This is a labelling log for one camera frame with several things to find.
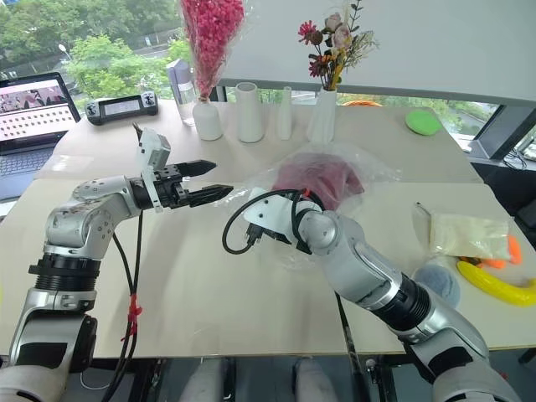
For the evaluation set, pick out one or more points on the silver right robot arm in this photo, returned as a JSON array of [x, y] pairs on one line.
[[377, 268]]

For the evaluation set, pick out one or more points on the yellow toy banana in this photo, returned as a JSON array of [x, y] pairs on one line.
[[498, 287]]

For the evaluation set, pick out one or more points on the short white round vase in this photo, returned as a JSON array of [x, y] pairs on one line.
[[207, 121]]

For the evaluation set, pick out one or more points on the clear bag with yellow powder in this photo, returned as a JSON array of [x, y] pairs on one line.
[[465, 234]]

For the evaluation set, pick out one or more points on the clear plastic bag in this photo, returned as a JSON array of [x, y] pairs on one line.
[[377, 171]]

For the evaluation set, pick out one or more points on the orange rimmed object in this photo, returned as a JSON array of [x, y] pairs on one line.
[[362, 102]]

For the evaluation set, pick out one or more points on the grey blue ball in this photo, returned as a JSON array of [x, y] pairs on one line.
[[439, 282]]

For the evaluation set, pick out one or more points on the white ribbed vase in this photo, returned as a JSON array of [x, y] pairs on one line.
[[322, 119]]

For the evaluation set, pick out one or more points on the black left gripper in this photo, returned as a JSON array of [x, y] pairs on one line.
[[172, 193]]

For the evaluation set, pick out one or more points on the pink dried flower bouquet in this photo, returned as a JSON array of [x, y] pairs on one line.
[[211, 37]]

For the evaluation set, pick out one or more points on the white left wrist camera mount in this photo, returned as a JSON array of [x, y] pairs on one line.
[[152, 150]]

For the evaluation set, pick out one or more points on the white cylinder vase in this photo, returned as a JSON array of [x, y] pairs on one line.
[[250, 115]]

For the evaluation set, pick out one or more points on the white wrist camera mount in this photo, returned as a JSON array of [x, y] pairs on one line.
[[268, 211], [152, 150]]

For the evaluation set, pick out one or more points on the black handheld controller with screen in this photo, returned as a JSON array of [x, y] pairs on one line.
[[121, 108]]

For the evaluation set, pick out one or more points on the dark window frame post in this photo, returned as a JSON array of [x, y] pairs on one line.
[[504, 132]]

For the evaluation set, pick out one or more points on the white window blind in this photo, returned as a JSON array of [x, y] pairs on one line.
[[419, 46]]

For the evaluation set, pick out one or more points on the grey rounded shape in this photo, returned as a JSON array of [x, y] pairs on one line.
[[203, 381], [314, 381]]

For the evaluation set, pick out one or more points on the clear glass tumbler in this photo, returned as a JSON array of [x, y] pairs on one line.
[[187, 104]]

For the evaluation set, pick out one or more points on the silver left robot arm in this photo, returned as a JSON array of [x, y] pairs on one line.
[[79, 222]]

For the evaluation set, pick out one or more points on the open laptop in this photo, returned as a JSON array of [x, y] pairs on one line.
[[29, 125]]

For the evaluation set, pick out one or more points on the lilac white carton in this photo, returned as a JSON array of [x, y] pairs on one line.
[[178, 73]]

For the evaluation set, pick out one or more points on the mixed dried flower bouquet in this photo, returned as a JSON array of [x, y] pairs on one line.
[[335, 46]]

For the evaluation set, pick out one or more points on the green round sponge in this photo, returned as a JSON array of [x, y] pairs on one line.
[[422, 122]]

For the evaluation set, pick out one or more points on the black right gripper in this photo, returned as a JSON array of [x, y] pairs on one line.
[[263, 233]]

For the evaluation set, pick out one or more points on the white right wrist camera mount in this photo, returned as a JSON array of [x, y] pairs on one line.
[[268, 211]]

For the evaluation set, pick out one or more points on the slim white bottle vase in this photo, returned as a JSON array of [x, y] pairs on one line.
[[285, 119]]

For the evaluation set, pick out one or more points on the orange toy carrot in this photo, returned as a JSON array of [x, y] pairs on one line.
[[514, 249]]

